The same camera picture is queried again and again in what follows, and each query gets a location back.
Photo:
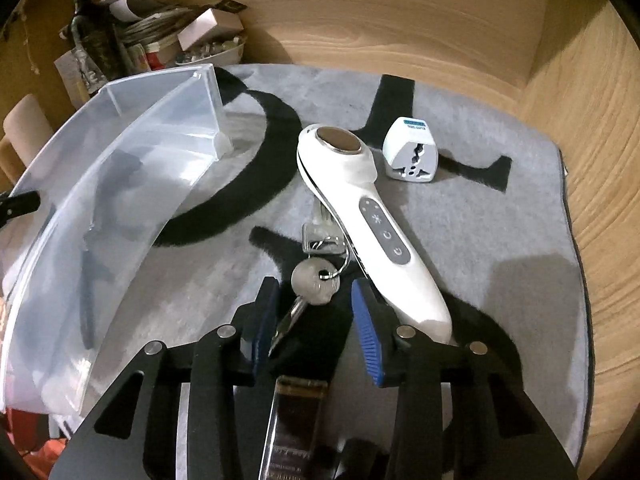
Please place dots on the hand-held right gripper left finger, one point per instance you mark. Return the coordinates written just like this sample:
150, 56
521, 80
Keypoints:
263, 327

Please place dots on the dark glass bottle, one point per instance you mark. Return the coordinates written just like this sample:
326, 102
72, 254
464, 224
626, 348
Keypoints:
97, 35

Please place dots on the white tray of small bottles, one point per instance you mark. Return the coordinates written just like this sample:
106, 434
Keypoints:
212, 51

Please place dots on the clear rectangular bottle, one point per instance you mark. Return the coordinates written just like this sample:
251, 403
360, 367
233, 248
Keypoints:
295, 425

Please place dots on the silver key bunch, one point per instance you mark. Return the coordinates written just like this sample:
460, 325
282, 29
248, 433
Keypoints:
311, 284

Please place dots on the red can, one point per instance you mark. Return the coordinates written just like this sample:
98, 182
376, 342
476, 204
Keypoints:
154, 57

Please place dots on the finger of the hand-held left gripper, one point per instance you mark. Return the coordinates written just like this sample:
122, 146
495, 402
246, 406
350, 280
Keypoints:
20, 206

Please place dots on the white travel plug adapter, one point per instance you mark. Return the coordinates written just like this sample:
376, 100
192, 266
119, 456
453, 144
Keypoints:
411, 155

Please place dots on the clear plastic storage container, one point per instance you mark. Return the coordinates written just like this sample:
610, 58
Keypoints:
150, 150

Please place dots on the white cardboard box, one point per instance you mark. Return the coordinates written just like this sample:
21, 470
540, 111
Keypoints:
207, 26

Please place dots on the grey mat with black pattern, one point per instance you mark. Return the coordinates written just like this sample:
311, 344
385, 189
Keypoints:
450, 240

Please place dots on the white handheld massager device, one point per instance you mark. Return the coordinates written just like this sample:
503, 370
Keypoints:
380, 240

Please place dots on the red cloth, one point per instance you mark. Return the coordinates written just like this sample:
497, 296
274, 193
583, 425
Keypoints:
40, 440

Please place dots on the beige roll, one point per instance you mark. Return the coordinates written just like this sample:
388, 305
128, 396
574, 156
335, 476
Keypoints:
27, 125

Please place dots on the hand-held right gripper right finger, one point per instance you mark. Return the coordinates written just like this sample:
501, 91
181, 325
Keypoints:
369, 342

